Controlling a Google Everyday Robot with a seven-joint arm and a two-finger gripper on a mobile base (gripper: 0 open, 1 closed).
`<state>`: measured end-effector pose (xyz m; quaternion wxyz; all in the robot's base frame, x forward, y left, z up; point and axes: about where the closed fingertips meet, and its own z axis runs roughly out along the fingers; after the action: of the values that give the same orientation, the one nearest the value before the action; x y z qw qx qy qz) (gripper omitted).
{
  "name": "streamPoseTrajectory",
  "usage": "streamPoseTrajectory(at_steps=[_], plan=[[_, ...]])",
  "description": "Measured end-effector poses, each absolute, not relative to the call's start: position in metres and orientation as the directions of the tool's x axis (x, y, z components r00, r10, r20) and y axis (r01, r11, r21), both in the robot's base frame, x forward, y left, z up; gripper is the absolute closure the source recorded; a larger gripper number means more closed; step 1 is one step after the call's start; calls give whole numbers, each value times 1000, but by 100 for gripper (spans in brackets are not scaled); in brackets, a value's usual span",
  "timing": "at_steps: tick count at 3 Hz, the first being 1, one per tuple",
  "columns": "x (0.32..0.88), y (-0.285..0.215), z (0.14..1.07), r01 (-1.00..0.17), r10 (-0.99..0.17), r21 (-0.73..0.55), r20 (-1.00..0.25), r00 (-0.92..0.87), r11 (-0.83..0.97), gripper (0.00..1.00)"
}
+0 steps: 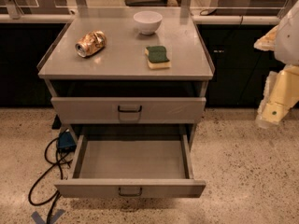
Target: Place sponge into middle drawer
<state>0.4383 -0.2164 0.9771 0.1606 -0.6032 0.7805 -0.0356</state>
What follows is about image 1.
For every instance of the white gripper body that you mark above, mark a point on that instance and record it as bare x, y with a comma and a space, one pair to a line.
288, 42

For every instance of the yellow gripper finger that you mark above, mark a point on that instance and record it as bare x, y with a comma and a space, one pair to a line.
280, 95
268, 41

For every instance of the green and yellow sponge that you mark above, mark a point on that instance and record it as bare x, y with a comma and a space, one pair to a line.
157, 58

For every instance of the grey metal drawer cabinet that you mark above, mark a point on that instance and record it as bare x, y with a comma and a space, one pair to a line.
121, 68

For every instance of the open middle grey drawer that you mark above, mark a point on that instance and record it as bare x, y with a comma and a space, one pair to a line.
144, 167

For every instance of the closed upper grey drawer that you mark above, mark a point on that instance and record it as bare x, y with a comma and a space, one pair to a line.
96, 110

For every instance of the white ceramic bowl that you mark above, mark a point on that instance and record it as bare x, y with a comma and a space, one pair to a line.
148, 22

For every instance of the crushed gold soda can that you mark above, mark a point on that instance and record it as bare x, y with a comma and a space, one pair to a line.
91, 43

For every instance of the blue power adapter box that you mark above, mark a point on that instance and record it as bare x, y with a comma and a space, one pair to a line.
66, 142

